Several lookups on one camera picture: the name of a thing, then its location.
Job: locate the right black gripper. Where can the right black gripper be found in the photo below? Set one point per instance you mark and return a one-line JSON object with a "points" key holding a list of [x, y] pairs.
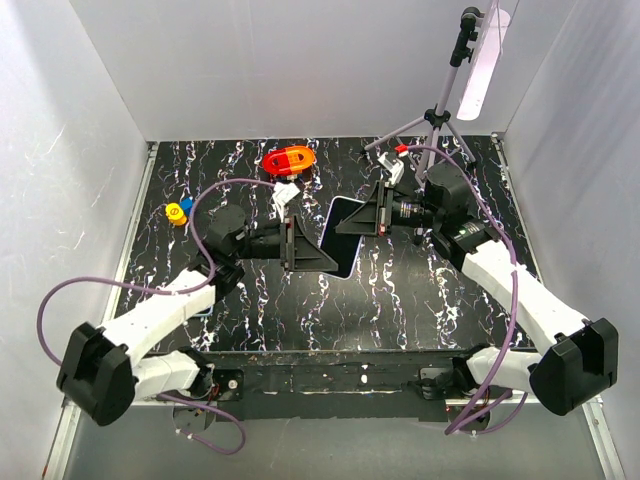
{"points": [[374, 217]]}

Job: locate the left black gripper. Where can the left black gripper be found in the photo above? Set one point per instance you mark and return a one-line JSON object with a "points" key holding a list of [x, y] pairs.
{"points": [[298, 253]]}

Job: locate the phone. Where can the phone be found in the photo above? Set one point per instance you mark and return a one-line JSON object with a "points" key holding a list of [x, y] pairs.
{"points": [[342, 248], [205, 313]]}

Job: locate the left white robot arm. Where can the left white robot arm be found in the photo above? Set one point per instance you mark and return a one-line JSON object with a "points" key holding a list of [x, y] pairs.
{"points": [[214, 274]]}

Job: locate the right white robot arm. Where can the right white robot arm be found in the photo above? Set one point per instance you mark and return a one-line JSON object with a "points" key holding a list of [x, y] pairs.
{"points": [[574, 360]]}

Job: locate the phone in blue case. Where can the phone in blue case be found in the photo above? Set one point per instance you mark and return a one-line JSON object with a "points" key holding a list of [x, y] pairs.
{"points": [[205, 313]]}

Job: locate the red orange toy boat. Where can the red orange toy boat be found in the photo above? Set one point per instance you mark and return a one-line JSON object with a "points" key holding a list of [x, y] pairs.
{"points": [[288, 162]]}

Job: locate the blue toy block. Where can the blue toy block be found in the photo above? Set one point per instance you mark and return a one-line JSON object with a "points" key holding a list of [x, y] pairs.
{"points": [[187, 205]]}

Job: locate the yellow toy block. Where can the yellow toy block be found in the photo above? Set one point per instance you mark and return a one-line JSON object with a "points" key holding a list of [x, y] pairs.
{"points": [[175, 214]]}

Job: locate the lilac tripod stand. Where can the lilac tripod stand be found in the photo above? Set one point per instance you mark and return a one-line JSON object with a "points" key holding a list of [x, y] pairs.
{"points": [[470, 20]]}

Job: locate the white light bar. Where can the white light bar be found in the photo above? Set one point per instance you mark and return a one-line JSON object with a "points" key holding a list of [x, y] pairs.
{"points": [[488, 51]]}

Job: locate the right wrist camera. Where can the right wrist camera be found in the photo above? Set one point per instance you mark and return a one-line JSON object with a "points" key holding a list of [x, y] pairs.
{"points": [[393, 163]]}

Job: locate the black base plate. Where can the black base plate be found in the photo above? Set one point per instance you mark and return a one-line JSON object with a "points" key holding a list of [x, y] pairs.
{"points": [[337, 384]]}

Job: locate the aluminium frame rail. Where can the aluminium frame rail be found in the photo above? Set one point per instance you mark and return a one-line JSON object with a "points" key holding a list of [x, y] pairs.
{"points": [[95, 375]]}

